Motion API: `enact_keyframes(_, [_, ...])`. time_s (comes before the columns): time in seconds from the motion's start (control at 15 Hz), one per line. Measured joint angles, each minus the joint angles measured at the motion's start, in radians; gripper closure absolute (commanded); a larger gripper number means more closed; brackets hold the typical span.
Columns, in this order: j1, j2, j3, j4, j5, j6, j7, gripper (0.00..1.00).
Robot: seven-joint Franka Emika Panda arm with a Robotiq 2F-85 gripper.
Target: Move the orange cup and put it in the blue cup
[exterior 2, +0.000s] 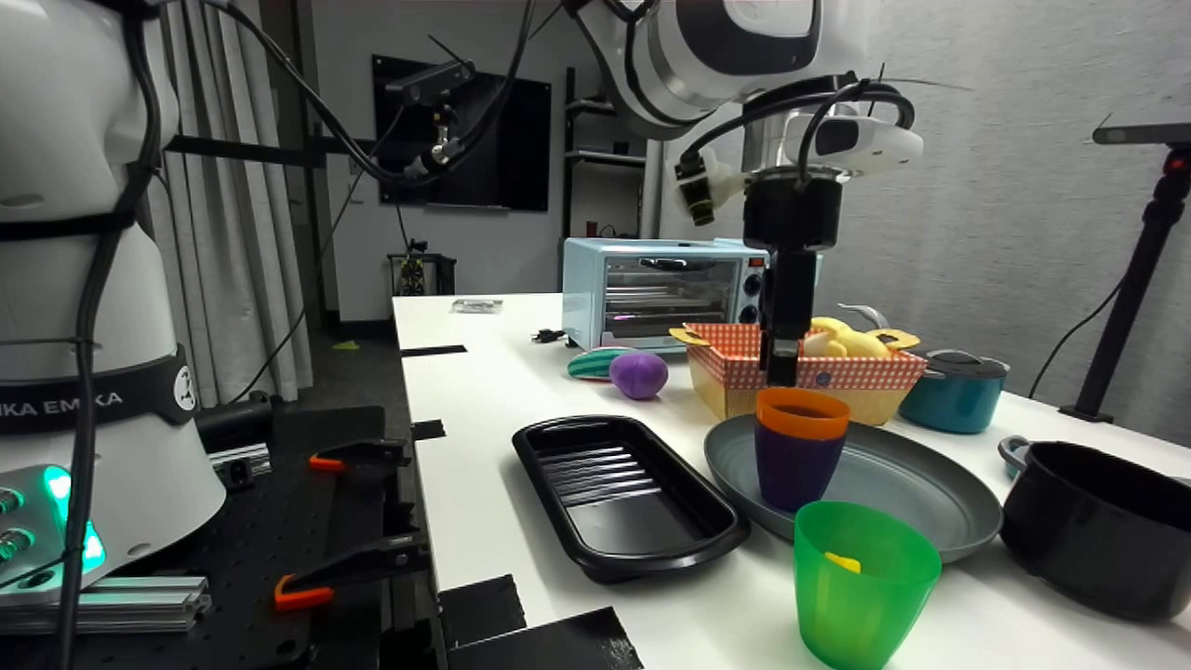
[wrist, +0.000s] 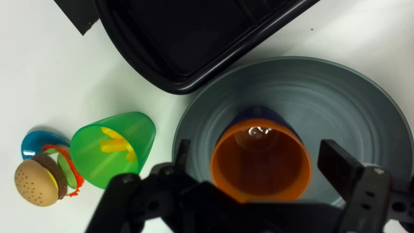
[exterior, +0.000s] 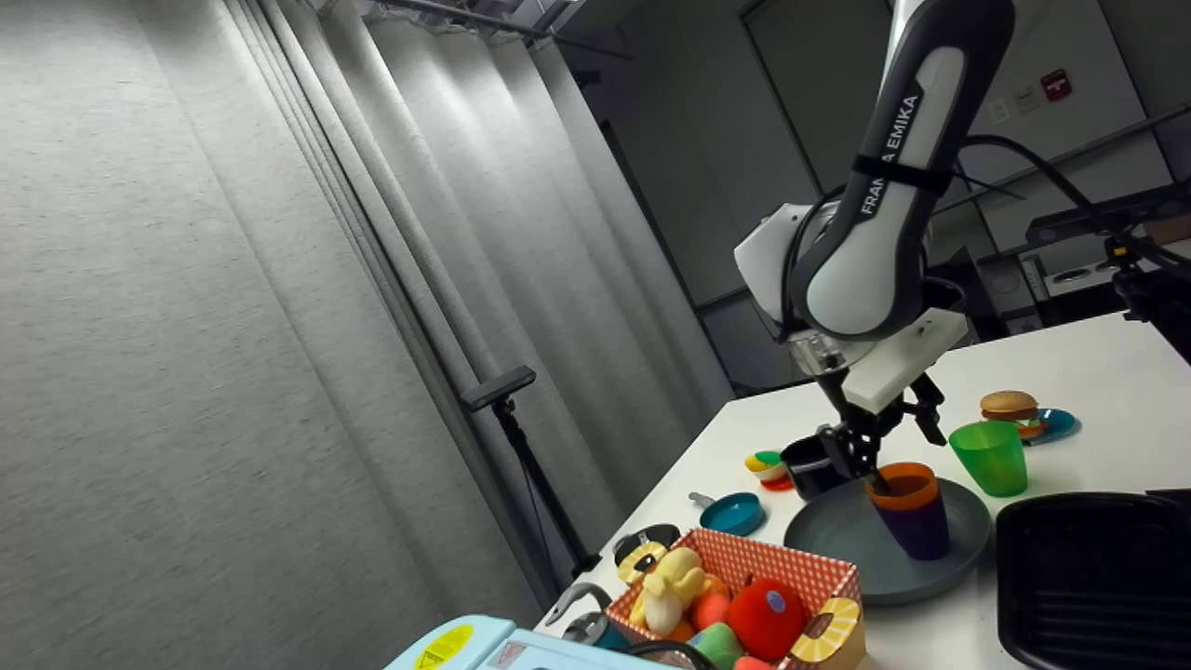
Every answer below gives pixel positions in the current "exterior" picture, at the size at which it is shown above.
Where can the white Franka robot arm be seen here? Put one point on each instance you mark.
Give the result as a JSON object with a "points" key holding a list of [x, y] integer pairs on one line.
{"points": [[895, 189]]}

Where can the red fire alarm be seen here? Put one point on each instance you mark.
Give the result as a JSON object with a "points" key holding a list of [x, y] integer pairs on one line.
{"points": [[1060, 89]]}

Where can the black cooking pot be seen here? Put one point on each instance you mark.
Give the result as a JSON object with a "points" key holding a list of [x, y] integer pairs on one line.
{"points": [[805, 470]]}

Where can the red checkered toy box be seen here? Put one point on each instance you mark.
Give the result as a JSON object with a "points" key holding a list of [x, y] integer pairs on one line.
{"points": [[774, 565]]}

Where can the green round toy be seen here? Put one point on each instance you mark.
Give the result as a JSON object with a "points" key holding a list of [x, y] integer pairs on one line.
{"points": [[717, 650]]}

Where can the black tripod stand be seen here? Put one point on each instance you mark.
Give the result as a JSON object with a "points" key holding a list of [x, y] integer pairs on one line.
{"points": [[534, 459]]}

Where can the small blue dish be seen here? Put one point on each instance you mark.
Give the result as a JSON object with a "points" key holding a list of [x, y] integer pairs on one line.
{"points": [[1062, 425]]}

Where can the grey pleated curtain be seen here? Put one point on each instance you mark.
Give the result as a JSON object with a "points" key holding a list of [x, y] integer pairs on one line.
{"points": [[498, 249]]}

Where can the grey round plate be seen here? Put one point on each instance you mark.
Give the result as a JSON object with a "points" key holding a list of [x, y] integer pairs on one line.
{"points": [[840, 544]]}

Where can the green translucent cup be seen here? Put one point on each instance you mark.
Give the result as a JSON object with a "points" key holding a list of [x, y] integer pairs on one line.
{"points": [[992, 465]]}

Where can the black camera on stand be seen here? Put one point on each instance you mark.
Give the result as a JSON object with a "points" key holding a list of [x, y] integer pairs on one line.
{"points": [[1159, 298]]}

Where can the orange toy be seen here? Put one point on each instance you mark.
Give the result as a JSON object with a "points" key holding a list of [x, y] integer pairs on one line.
{"points": [[712, 610]]}

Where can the red round toy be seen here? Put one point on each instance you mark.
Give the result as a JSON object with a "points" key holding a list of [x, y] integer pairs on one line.
{"points": [[767, 621]]}

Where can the green and yellow toy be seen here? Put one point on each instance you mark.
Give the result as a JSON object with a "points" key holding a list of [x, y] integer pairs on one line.
{"points": [[767, 470]]}

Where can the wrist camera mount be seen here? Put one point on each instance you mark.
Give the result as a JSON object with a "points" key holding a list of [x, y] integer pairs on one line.
{"points": [[905, 359]]}

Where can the orange plastic cup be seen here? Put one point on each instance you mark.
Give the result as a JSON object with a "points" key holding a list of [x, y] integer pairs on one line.
{"points": [[913, 491]]}

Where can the black plastic tray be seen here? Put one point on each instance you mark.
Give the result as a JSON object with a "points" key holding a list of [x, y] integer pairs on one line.
{"points": [[1093, 583]]}

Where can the toy hamburger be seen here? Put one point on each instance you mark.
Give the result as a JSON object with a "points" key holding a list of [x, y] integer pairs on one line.
{"points": [[1006, 404]]}

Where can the yellow plush toy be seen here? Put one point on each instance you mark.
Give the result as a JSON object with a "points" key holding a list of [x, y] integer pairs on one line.
{"points": [[671, 591]]}

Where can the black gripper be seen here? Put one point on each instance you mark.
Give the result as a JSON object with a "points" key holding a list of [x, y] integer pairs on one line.
{"points": [[869, 404]]}

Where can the teal toy pot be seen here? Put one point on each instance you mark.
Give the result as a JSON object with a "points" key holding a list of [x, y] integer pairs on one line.
{"points": [[734, 513]]}

